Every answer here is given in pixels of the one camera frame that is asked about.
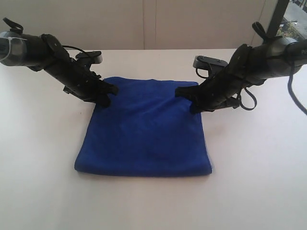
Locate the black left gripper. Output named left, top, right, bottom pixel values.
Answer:
left=51, top=60, right=118, bottom=108

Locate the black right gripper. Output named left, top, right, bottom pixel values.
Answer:
left=175, top=69, right=245, bottom=114

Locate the blue towel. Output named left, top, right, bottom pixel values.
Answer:
left=74, top=77, right=212, bottom=177

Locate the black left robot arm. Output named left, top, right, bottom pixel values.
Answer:
left=0, top=31, right=118, bottom=107

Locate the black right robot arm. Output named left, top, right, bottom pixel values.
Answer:
left=175, top=36, right=307, bottom=114

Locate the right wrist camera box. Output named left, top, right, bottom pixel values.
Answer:
left=193, top=56, right=228, bottom=79

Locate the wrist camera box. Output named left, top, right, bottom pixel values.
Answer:
left=75, top=51, right=103, bottom=66
left=193, top=56, right=228, bottom=79

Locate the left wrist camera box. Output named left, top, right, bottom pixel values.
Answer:
left=75, top=51, right=103, bottom=66

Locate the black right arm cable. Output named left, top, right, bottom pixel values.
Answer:
left=238, top=21, right=307, bottom=115

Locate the dark window frame post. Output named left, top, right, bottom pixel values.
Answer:
left=267, top=0, right=289, bottom=37

